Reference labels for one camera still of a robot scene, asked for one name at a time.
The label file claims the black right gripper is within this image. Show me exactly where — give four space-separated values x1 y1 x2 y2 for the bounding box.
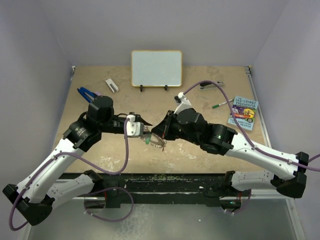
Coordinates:
152 110 201 146

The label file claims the large metal key ring disc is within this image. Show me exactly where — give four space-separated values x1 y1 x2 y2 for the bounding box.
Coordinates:
140 132 167 149

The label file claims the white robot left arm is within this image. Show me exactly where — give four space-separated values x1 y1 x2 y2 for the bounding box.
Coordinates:
2 95 150 231

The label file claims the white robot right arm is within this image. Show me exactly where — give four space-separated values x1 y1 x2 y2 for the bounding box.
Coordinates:
151 108 309 199

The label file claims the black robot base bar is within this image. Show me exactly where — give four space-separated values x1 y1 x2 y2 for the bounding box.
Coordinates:
85 172 250 209

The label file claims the white staple remover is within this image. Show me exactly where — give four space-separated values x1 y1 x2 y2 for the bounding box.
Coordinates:
105 78 119 94

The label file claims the pink eraser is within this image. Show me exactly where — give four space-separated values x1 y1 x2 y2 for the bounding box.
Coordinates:
95 92 103 97

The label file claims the small whiteboard on stand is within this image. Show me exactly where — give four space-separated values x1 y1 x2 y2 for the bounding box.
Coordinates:
131 50 183 89

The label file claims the blue stapler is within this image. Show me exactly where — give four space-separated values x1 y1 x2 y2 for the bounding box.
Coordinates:
77 86 98 103

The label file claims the black grey stapler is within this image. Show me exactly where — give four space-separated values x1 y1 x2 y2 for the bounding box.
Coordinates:
198 81 224 91

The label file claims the green capped marker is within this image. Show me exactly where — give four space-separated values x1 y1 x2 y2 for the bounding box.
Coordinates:
212 99 234 109

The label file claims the blue treehouse book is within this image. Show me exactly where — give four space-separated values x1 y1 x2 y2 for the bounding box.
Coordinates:
231 96 259 131

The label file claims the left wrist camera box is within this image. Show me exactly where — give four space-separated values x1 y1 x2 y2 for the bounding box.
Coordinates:
126 112 144 138

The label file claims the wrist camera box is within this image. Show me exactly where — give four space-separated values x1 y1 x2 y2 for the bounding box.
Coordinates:
174 92 192 115
126 112 144 138

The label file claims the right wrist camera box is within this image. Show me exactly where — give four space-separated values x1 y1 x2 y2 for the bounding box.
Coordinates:
174 92 192 115

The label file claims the aluminium frame rail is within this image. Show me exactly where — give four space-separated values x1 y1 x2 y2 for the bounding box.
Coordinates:
72 188 296 201

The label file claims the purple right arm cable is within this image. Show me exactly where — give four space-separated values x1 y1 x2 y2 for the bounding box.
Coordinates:
183 79 320 216

